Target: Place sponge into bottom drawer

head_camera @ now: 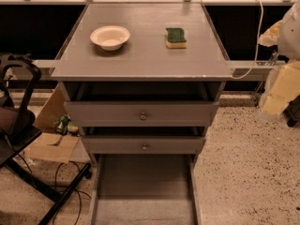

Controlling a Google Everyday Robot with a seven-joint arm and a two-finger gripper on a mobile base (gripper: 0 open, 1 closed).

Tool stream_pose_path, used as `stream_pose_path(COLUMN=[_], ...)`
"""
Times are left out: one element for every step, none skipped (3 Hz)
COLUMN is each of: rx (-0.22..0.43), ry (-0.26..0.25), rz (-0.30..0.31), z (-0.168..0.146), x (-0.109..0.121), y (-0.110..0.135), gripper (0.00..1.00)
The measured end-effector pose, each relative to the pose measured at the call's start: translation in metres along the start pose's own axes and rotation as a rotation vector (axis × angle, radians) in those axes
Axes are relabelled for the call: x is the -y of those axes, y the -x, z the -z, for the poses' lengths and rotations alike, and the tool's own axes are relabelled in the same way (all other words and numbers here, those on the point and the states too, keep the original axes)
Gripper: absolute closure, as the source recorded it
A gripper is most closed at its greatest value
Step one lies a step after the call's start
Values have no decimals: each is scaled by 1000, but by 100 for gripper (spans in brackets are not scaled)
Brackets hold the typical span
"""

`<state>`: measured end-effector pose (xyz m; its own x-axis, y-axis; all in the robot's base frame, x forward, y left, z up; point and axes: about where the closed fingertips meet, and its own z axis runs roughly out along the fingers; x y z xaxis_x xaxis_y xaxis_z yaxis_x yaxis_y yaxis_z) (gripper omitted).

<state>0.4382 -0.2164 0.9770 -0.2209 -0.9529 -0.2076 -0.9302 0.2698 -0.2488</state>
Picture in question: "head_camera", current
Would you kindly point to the black chair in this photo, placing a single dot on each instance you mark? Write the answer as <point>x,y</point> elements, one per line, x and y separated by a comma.
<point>18,131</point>

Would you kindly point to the green crumpled bag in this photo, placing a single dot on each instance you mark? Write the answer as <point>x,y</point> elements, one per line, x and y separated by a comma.
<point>64,126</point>

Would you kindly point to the metal rail beam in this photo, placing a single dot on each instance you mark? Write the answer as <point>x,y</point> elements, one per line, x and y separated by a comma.
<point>237,68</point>

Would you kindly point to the white paper bowl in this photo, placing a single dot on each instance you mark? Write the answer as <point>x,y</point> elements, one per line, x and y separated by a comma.
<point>110,38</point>

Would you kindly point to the metal diagonal strut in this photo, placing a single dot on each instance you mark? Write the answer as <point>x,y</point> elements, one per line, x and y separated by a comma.
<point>267,67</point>

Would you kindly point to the grey drawer cabinet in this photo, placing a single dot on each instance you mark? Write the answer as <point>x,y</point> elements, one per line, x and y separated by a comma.
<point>144,57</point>

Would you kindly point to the brown cardboard piece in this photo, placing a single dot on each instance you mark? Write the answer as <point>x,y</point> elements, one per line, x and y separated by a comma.
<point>51,145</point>

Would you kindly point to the grey open bottom drawer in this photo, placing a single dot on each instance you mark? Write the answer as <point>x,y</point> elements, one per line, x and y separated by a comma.
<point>145,190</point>

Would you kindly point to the grey top drawer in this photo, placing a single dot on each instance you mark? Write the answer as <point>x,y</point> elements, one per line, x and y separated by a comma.
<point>142,104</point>

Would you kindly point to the green and yellow sponge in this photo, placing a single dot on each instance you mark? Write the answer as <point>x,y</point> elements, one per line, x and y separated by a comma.
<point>175,38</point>

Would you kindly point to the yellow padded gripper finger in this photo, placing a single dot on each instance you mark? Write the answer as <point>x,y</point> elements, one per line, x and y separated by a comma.
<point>285,89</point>

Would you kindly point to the grey middle drawer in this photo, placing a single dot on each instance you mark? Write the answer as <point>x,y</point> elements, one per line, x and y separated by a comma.
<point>144,140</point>

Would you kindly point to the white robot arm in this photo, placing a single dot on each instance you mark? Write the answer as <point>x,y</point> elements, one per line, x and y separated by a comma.
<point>286,35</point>

